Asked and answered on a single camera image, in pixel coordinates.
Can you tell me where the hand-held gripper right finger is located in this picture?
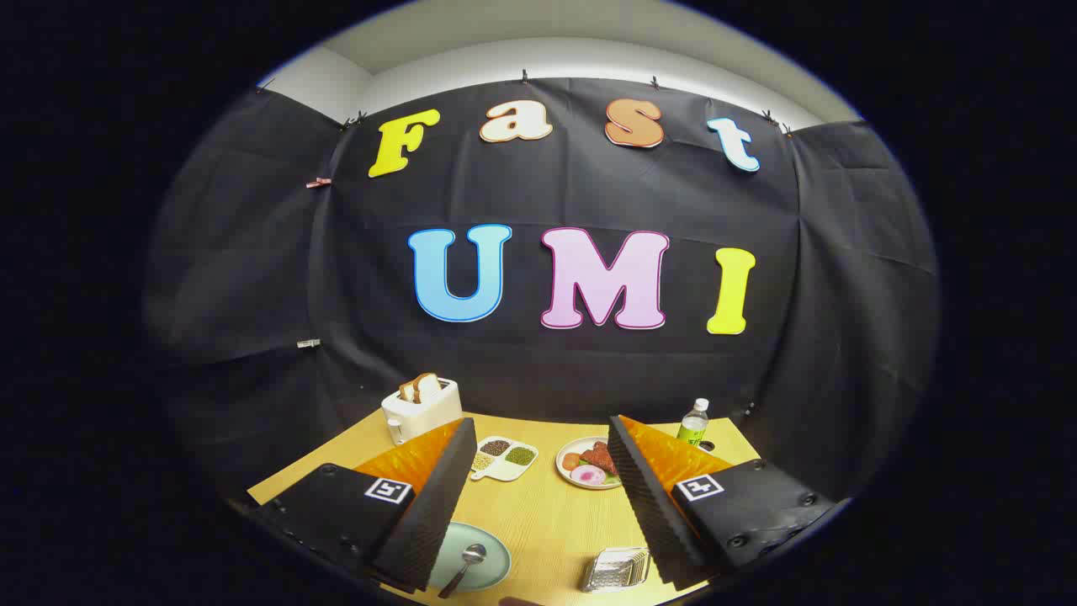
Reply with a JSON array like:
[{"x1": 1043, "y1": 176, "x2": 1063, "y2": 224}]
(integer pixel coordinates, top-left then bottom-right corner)
[{"x1": 607, "y1": 414, "x2": 842, "y2": 590}]

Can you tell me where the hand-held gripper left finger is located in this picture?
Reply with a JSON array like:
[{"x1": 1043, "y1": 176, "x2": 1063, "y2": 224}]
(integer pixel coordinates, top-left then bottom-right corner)
[{"x1": 252, "y1": 418, "x2": 478, "y2": 594}]

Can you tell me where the metal spoon with dark handle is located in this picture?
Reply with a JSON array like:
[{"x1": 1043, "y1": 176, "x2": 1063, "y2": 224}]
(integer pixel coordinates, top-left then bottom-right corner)
[{"x1": 438, "y1": 544, "x2": 487, "y2": 599}]

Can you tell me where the brown meat piece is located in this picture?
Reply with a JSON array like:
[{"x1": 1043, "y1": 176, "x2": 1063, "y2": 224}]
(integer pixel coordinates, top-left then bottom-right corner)
[{"x1": 581, "y1": 441, "x2": 619, "y2": 476}]

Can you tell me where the white divided dish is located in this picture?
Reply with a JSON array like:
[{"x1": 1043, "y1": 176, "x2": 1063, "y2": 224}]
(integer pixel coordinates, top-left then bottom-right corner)
[{"x1": 470, "y1": 436, "x2": 539, "y2": 482}]

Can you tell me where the teal round plate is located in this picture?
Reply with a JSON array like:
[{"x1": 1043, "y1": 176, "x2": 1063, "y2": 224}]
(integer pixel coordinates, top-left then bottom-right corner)
[{"x1": 427, "y1": 522, "x2": 512, "y2": 593}]

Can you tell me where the white oval food plate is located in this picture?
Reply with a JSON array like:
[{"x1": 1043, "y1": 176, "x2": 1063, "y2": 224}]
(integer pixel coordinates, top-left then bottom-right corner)
[{"x1": 555, "y1": 436, "x2": 623, "y2": 491}]

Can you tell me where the green label drink bottle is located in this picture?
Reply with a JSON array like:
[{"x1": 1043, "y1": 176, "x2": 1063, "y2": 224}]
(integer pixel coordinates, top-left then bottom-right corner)
[{"x1": 677, "y1": 398, "x2": 710, "y2": 448}]

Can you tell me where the white toaster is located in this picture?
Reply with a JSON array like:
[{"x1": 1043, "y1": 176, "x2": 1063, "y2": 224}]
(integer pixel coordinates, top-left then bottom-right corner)
[{"x1": 381, "y1": 377, "x2": 463, "y2": 445}]

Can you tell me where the metal wire rack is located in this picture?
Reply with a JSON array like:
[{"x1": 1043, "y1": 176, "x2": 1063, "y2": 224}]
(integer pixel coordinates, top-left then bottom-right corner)
[{"x1": 581, "y1": 547, "x2": 651, "y2": 593}]

